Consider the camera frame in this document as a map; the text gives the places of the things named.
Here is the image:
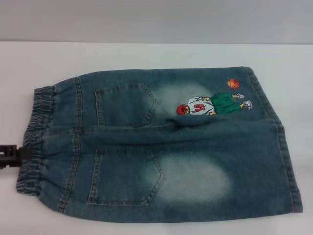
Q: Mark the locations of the blue denim shorts with print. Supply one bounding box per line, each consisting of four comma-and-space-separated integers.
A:
16, 66, 304, 225

